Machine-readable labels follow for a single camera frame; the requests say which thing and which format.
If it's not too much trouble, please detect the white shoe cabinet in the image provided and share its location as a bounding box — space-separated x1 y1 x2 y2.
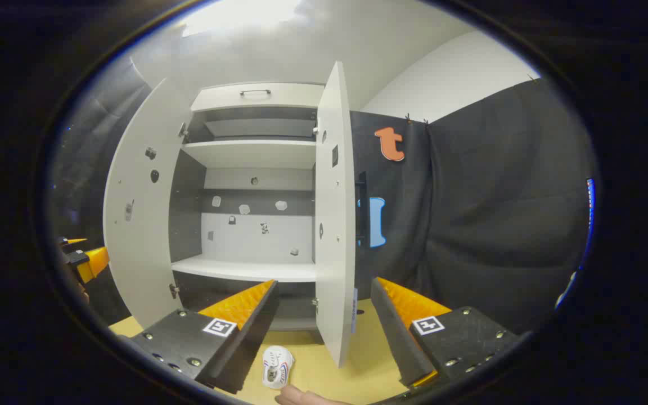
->
103 61 358 369

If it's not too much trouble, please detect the black backdrop cloth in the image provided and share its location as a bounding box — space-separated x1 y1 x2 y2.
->
48 56 597 335

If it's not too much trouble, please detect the white canvas shoe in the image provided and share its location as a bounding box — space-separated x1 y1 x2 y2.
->
262 345 295 390

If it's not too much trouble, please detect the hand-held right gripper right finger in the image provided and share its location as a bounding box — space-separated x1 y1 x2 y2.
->
370 277 521 392

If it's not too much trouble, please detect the black door handle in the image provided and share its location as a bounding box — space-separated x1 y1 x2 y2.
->
356 172 368 248

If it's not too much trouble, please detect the white cabinet door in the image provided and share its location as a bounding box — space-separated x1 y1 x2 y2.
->
103 78 192 330
314 61 357 369

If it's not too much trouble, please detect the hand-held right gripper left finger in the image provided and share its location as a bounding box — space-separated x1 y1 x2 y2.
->
131 280 280 394

